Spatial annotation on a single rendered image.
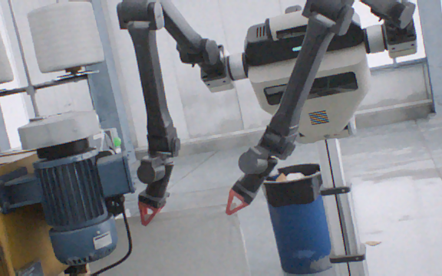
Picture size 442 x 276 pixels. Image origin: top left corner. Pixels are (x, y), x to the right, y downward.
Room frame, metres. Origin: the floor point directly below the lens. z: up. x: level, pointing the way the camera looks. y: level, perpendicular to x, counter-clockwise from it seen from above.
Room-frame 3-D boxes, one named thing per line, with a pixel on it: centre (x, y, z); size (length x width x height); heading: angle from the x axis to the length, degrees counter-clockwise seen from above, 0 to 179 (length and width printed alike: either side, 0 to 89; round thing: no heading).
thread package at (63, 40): (1.48, 0.33, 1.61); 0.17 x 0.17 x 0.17
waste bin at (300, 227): (3.83, -0.44, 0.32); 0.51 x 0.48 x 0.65; 163
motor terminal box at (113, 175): (1.35, 0.26, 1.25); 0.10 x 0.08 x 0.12; 8
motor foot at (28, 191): (1.32, 0.45, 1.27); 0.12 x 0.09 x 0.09; 163
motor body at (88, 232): (1.33, 0.36, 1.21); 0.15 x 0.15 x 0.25
